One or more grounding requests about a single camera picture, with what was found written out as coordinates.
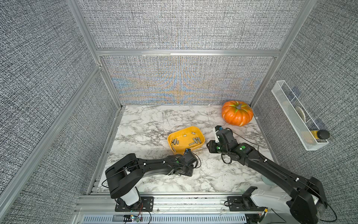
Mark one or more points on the clear wall shelf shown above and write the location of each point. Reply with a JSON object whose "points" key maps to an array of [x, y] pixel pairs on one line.
{"points": [[288, 100]]}

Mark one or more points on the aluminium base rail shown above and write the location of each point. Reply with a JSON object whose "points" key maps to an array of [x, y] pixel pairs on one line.
{"points": [[178, 208]]}

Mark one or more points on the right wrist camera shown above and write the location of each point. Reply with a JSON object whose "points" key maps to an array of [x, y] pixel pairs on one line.
{"points": [[216, 130]]}

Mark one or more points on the yellow storage box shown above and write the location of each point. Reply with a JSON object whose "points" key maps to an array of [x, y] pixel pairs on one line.
{"points": [[191, 132]]}

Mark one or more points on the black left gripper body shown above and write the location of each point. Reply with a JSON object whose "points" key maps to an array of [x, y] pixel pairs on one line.
{"points": [[188, 171]]}

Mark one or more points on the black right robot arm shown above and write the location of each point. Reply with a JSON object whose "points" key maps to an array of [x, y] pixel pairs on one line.
{"points": [[307, 202]]}

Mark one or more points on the round brush in shelf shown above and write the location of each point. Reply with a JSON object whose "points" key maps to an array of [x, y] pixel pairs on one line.
{"points": [[301, 113]]}

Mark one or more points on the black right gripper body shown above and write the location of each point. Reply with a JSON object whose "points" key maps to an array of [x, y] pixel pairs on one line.
{"points": [[215, 148]]}

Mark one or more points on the yellow bottle black cap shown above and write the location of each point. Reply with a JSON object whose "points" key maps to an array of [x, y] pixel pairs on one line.
{"points": [[320, 134]]}

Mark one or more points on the teal cup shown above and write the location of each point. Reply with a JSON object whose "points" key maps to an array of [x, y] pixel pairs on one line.
{"points": [[267, 181]]}

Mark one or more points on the orange pumpkin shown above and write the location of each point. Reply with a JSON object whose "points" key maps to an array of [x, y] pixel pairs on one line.
{"points": [[237, 113]]}

